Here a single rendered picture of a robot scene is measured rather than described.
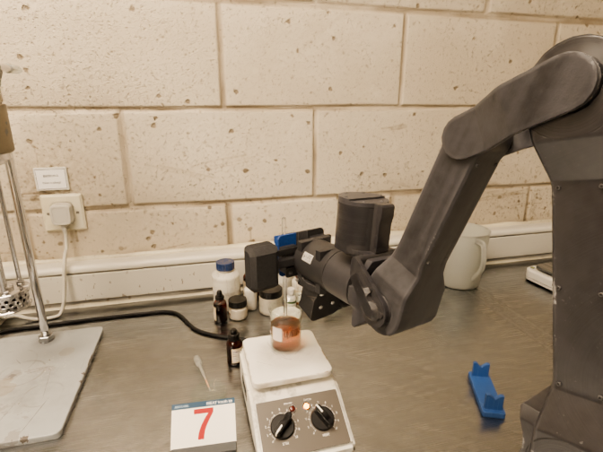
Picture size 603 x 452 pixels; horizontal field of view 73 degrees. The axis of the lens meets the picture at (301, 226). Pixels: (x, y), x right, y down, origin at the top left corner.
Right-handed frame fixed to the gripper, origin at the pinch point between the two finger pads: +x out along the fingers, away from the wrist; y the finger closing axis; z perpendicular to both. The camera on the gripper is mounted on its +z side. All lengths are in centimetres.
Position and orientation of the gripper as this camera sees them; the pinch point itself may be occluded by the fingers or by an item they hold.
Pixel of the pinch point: (288, 244)
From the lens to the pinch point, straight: 60.3
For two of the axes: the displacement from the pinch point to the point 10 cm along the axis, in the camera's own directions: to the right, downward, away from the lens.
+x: -5.5, -2.4, 8.0
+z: 0.0, 9.6, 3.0
